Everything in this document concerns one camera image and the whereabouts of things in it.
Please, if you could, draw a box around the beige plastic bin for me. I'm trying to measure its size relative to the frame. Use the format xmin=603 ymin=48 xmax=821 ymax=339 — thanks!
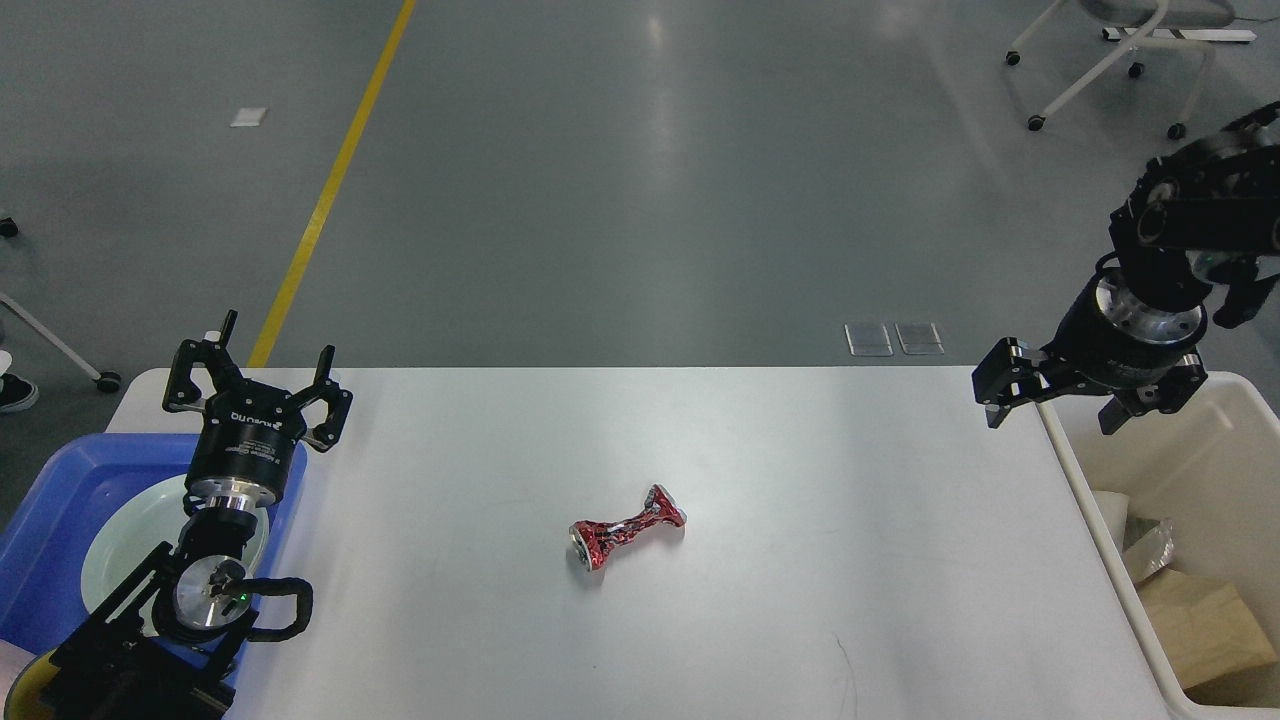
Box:
xmin=1037 ymin=372 xmax=1279 ymax=719

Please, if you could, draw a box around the floor outlet cover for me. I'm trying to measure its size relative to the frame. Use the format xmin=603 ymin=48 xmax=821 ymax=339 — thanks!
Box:
xmin=844 ymin=322 xmax=895 ymax=357
xmin=893 ymin=322 xmax=946 ymax=356

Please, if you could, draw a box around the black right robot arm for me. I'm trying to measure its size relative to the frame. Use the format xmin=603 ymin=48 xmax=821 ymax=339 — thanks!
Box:
xmin=972 ymin=102 xmax=1279 ymax=436

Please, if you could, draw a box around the crushed red can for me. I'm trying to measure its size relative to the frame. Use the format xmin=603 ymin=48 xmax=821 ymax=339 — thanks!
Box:
xmin=570 ymin=484 xmax=687 ymax=571

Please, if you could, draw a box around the white office chair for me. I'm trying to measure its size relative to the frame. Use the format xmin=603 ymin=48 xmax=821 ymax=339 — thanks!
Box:
xmin=1025 ymin=1 xmax=1238 ymax=141

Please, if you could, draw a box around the blue plastic tray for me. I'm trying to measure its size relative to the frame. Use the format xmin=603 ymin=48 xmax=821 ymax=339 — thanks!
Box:
xmin=3 ymin=434 xmax=273 ymax=653

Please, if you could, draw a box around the white floor tag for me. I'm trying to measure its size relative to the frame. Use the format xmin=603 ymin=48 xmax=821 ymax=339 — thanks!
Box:
xmin=229 ymin=108 xmax=268 ymax=128

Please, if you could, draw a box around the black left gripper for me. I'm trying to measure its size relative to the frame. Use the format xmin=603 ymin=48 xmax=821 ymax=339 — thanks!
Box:
xmin=161 ymin=309 xmax=353 ymax=512

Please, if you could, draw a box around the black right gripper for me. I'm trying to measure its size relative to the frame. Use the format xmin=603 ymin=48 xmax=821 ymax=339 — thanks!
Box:
xmin=972 ymin=270 xmax=1208 ymax=436

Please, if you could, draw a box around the silver foil bag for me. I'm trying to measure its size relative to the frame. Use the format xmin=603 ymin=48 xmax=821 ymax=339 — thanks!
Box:
xmin=1121 ymin=516 xmax=1175 ymax=585

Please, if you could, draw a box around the floor outlet cover left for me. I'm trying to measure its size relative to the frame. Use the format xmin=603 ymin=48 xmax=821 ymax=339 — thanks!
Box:
xmin=844 ymin=322 xmax=895 ymax=357

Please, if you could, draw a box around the brown paper bag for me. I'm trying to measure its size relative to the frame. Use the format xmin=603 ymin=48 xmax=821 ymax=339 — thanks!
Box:
xmin=1137 ymin=568 xmax=1277 ymax=691

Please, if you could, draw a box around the white paper cup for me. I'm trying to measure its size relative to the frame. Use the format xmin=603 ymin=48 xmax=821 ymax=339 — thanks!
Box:
xmin=1091 ymin=489 xmax=1130 ymax=552

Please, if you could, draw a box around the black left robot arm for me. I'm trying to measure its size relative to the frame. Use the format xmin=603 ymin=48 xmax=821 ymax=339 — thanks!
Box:
xmin=35 ymin=311 xmax=353 ymax=719

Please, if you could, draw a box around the floor outlet cover right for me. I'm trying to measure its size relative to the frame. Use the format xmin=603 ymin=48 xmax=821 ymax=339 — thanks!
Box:
xmin=893 ymin=322 xmax=946 ymax=356

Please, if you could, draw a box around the green plate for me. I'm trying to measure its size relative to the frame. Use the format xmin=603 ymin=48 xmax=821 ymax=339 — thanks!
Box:
xmin=79 ymin=471 xmax=270 ymax=638

